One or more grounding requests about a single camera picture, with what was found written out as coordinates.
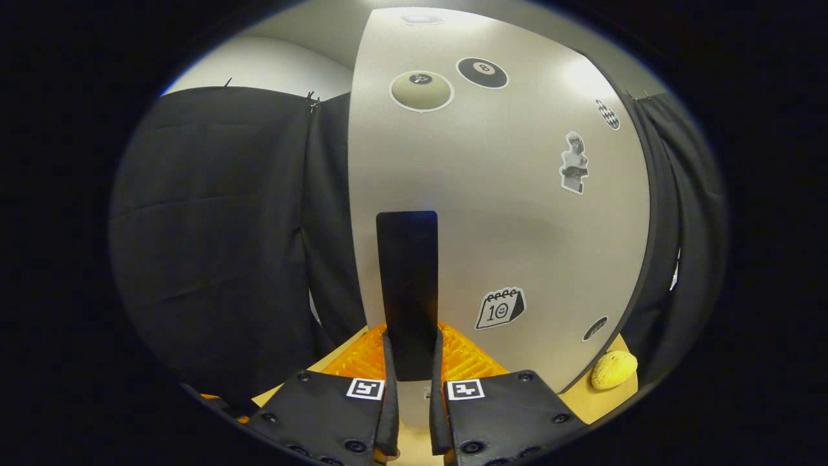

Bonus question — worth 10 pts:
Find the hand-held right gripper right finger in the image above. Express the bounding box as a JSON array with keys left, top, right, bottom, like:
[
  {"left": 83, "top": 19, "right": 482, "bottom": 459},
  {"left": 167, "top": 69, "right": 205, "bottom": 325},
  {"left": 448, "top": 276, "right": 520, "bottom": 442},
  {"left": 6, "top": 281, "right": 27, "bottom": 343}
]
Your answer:
[{"left": 430, "top": 322, "right": 586, "bottom": 466}]

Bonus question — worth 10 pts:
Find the black cabinet door handle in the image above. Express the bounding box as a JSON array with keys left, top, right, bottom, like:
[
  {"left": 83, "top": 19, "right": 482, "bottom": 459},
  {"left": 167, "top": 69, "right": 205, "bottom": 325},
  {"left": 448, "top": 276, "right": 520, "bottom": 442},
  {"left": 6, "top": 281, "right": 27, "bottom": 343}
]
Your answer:
[{"left": 376, "top": 210, "right": 439, "bottom": 383}]

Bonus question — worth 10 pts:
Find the yellow plush toy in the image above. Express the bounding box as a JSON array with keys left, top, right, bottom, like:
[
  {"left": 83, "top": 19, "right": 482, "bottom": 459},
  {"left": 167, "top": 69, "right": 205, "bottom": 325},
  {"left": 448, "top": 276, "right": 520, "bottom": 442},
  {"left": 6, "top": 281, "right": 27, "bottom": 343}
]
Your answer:
[{"left": 591, "top": 350, "right": 638, "bottom": 391}]

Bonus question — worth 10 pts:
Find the black backdrop cloth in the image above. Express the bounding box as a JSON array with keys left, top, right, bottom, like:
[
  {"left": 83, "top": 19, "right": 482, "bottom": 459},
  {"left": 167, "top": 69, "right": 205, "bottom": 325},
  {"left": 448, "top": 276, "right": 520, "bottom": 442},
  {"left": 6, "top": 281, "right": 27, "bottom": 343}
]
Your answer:
[{"left": 109, "top": 86, "right": 728, "bottom": 405}]

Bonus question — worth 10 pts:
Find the white cabinet door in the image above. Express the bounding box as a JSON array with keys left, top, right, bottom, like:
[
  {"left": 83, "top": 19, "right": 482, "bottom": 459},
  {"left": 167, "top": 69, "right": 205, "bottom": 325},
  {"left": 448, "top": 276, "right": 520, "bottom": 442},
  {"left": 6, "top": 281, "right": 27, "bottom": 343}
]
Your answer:
[{"left": 348, "top": 6, "right": 651, "bottom": 428}]

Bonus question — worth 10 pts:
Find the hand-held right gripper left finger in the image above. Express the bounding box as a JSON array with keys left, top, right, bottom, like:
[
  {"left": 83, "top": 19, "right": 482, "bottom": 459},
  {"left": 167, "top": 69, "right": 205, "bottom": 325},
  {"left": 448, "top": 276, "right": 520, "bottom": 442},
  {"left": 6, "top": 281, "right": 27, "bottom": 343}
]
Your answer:
[{"left": 249, "top": 322, "right": 400, "bottom": 466}]

